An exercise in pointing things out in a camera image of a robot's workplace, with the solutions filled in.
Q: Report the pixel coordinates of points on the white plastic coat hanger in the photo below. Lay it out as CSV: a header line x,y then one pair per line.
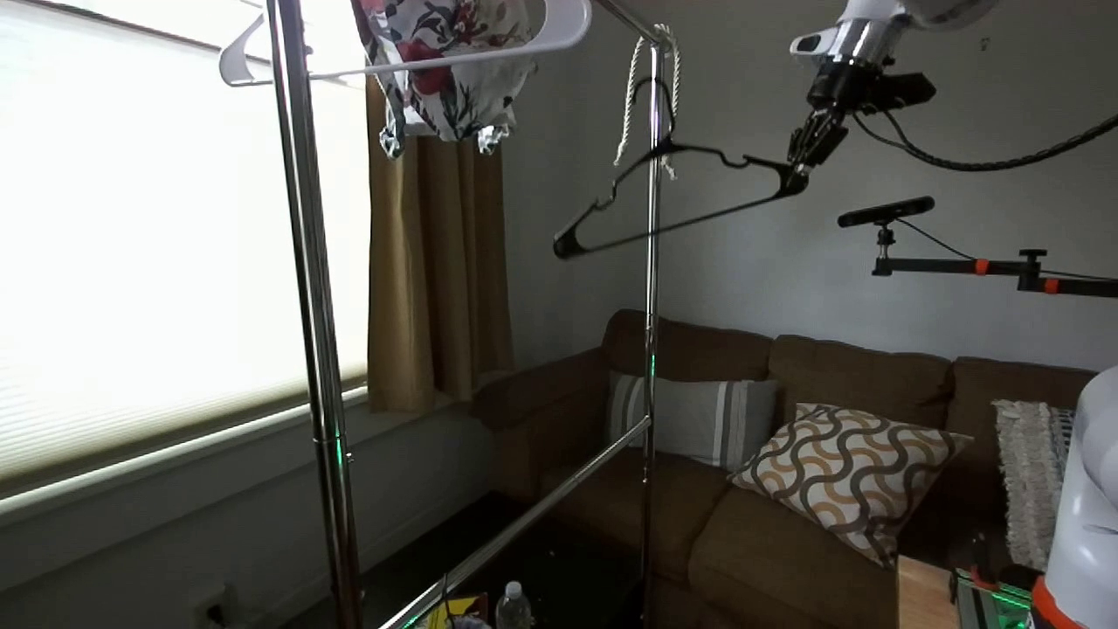
x,y
571,29

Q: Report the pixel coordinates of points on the grey striped pillow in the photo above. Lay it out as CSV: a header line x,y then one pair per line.
x,y
699,422

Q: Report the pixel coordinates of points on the mustard brown curtain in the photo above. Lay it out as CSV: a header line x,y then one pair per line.
x,y
439,281

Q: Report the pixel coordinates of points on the white window blind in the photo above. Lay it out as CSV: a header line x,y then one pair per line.
x,y
153,232

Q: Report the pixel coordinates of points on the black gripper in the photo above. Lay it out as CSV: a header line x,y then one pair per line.
x,y
839,93

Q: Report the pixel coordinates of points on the clear plastic bottle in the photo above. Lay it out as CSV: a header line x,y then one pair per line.
x,y
516,610

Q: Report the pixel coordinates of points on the wavy pattern throw pillow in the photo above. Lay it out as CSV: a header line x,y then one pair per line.
x,y
851,472

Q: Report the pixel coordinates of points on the black exterior camera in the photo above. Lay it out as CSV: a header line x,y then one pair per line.
x,y
885,212

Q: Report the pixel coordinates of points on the white knit blanket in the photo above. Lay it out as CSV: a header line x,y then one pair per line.
x,y
1033,477

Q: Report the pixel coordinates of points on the brown fabric sofa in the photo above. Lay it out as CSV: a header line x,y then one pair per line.
x,y
770,559

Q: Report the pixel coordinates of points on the black coat hanger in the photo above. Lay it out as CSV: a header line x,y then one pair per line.
x,y
653,162

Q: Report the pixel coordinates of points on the green item on table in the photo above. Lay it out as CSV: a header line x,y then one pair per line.
x,y
997,603

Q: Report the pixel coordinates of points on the floral print garment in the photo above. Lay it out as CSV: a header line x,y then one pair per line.
x,y
455,81

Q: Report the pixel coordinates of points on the chrome garment rack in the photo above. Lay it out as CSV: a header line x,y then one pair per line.
x,y
312,292

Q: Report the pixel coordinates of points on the yellow item on floor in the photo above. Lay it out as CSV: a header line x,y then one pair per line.
x,y
455,611

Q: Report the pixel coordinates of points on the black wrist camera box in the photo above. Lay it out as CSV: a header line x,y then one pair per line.
x,y
898,93

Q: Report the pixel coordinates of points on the wooden table block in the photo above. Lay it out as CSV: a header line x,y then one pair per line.
x,y
925,595

